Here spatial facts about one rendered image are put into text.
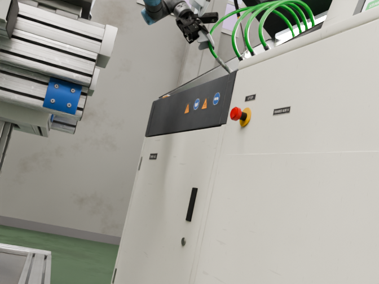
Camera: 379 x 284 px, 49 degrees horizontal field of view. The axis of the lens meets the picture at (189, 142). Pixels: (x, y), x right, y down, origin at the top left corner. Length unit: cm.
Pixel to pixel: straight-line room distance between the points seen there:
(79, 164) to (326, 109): 350
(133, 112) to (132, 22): 94
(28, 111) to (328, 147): 86
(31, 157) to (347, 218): 365
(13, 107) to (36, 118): 7
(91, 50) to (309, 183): 70
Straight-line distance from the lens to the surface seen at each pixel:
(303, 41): 100
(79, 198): 418
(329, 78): 88
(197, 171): 126
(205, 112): 131
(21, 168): 418
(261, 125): 102
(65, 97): 121
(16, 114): 131
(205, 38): 175
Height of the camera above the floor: 55
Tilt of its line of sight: 8 degrees up
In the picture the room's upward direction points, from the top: 12 degrees clockwise
